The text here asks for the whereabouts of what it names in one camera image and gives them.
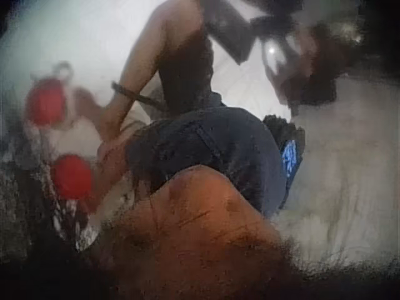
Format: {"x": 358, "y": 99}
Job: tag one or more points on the person's right hand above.
{"x": 315, "y": 65}

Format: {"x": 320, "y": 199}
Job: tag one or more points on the person's left hand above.
{"x": 114, "y": 115}

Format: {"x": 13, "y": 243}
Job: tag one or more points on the white patterned cloth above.
{"x": 78, "y": 134}

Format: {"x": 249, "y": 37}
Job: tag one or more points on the red round pompom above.
{"x": 47, "y": 100}
{"x": 72, "y": 178}

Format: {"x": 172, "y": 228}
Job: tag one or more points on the black flat box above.
{"x": 232, "y": 34}

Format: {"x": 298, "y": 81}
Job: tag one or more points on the black pouch with blue label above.
{"x": 286, "y": 147}

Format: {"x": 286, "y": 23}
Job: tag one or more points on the shiny white packet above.
{"x": 276, "y": 53}

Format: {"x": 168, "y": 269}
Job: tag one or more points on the white bed sheet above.
{"x": 343, "y": 187}

